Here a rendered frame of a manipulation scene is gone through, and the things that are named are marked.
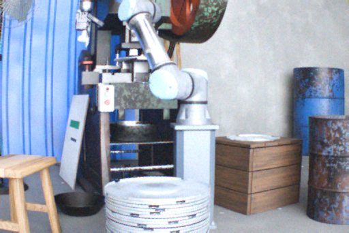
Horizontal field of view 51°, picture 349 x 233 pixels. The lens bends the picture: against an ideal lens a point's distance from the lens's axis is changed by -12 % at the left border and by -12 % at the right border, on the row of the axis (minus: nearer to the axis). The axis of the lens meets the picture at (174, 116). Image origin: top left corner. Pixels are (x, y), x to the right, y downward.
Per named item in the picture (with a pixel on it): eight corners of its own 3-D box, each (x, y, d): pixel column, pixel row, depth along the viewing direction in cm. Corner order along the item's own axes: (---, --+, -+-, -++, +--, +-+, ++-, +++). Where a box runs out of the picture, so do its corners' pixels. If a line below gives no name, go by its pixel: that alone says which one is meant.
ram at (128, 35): (150, 42, 239) (151, -4, 237) (127, 41, 233) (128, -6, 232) (142, 45, 255) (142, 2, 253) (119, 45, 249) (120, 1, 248)
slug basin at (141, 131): (168, 141, 241) (168, 123, 241) (112, 143, 228) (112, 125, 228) (149, 135, 272) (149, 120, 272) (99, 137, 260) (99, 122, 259)
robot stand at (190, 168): (217, 228, 170) (219, 125, 168) (174, 230, 168) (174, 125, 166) (208, 216, 188) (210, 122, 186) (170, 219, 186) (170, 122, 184)
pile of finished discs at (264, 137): (290, 138, 207) (290, 137, 207) (250, 142, 193) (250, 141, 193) (255, 135, 232) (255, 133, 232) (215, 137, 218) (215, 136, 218)
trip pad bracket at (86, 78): (99, 105, 215) (99, 69, 214) (82, 106, 212) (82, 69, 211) (97, 105, 221) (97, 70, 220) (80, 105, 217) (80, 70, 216)
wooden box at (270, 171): (299, 202, 206) (302, 139, 204) (247, 215, 187) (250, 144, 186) (253, 191, 241) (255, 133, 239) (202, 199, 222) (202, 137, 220)
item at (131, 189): (228, 185, 115) (228, 182, 115) (172, 208, 91) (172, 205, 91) (146, 176, 131) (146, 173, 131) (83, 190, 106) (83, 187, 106)
